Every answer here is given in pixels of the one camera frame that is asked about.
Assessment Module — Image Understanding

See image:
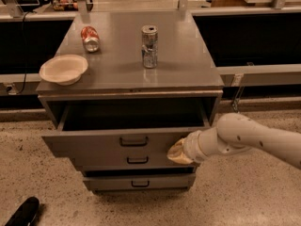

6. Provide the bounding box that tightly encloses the grey middle drawer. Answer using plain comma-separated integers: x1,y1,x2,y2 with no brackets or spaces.
71,155,198,171

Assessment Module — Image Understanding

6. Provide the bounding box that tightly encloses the black cable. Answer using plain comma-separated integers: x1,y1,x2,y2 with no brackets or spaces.
17,11,32,95

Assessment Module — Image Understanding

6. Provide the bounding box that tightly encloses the white bowl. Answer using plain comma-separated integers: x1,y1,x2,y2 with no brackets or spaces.
40,55,88,86

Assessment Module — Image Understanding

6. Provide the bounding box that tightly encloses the grey bottom drawer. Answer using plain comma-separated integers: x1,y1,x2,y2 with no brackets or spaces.
83,173,196,192

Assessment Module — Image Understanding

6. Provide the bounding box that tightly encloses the red soda can lying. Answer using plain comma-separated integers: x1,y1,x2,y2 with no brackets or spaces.
81,26,100,53

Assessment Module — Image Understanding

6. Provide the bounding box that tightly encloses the black object on floor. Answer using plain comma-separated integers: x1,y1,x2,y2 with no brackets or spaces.
5,197,40,226

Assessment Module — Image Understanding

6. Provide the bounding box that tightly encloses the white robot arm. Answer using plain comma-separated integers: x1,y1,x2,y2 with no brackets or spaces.
167,113,301,169

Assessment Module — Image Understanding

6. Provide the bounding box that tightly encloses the black top drawer handle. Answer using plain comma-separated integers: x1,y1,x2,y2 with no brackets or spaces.
119,137,149,147

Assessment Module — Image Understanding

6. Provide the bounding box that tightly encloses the silver upright can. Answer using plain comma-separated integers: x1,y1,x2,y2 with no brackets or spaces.
141,25,158,69

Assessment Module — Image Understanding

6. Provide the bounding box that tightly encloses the grey drawer cabinet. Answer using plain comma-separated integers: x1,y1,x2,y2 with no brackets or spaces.
35,10,226,195

